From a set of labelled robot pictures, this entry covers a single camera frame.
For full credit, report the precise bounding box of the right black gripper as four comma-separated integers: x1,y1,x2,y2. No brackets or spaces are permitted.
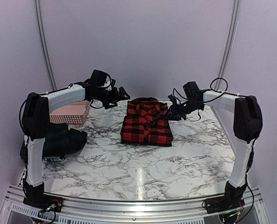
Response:
163,99,202,120

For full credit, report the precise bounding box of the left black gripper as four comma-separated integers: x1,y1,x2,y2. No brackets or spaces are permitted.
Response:
93,86,130,110

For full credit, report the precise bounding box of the red black plaid garment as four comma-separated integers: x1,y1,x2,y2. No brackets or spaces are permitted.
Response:
120,97,173,147

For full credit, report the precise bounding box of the dark green plaid garment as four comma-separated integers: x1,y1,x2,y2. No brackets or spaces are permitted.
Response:
30,123,87,159

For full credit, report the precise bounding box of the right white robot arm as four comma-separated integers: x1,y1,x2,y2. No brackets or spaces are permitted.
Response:
168,89,263,189

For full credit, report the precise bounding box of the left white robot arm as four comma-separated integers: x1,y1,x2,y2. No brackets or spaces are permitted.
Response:
20,82,130,188

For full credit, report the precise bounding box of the pink plastic laundry basket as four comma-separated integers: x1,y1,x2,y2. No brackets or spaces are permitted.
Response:
49,101,90,125

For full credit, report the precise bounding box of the folded striped garment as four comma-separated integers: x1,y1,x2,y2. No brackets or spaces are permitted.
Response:
43,155,66,162

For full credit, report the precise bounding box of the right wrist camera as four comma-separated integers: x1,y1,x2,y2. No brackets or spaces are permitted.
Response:
168,81,199,104

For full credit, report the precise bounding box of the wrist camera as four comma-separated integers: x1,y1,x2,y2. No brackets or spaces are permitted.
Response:
90,70,115,91
168,81,199,104

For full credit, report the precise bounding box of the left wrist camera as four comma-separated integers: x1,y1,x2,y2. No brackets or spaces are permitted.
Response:
90,70,115,91

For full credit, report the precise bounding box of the right aluminium corner post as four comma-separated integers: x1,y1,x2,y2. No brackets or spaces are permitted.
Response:
217,0,241,79

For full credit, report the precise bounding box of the aluminium corner post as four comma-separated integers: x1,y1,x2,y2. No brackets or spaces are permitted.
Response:
217,0,241,79
34,0,57,91

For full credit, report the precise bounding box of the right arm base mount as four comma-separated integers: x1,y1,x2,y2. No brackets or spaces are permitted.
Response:
202,182,247,214

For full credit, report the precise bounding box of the left aluminium corner post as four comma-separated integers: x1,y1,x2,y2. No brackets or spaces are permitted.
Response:
34,0,57,91

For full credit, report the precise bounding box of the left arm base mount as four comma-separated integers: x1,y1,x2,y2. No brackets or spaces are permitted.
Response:
22,178,63,212

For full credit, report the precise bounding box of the aluminium front frame rail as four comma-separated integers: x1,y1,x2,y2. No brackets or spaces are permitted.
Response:
0,185,270,224

